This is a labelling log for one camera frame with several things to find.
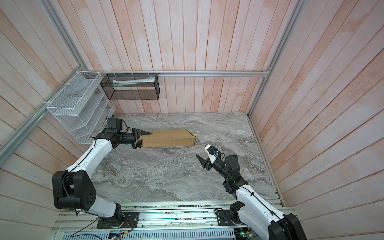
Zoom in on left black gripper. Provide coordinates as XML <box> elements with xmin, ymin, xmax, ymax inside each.
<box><xmin>117</xmin><ymin>127</ymin><xmax>153</xmax><ymax>149</ymax></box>

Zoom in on brown cardboard box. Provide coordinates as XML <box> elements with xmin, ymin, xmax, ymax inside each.
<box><xmin>137</xmin><ymin>130</ymin><xmax>197</xmax><ymax>148</ymax></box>

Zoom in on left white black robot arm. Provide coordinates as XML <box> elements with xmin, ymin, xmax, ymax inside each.
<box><xmin>52</xmin><ymin>118</ymin><xmax>148</xmax><ymax>228</ymax></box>

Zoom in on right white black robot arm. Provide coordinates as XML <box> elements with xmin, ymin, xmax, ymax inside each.
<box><xmin>196</xmin><ymin>155</ymin><xmax>307</xmax><ymax>240</ymax></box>

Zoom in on white paper in basket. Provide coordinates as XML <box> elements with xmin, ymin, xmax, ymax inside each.
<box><xmin>112</xmin><ymin>77</ymin><xmax>156</xmax><ymax>88</ymax></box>

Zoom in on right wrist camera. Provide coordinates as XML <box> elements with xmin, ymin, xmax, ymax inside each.
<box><xmin>205</xmin><ymin>145</ymin><xmax>222</xmax><ymax>164</ymax></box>

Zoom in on black wire mesh basket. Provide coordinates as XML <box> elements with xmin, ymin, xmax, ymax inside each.
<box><xmin>101</xmin><ymin>73</ymin><xmax>161</xmax><ymax>101</ymax></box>

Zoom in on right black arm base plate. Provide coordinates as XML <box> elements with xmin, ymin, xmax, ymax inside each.
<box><xmin>214</xmin><ymin>208</ymin><xmax>257</xmax><ymax>227</ymax></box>

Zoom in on aluminium frame rail front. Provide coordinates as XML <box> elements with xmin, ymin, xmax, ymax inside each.
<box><xmin>52</xmin><ymin>200</ymin><xmax>235</xmax><ymax>233</ymax></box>

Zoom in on white wire mesh shelf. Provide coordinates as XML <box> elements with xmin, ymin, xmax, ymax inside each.
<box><xmin>47</xmin><ymin>72</ymin><xmax>116</xmax><ymax>145</ymax></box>

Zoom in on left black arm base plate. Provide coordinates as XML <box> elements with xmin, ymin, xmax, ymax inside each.
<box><xmin>97</xmin><ymin>212</ymin><xmax>140</xmax><ymax>229</ymax></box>

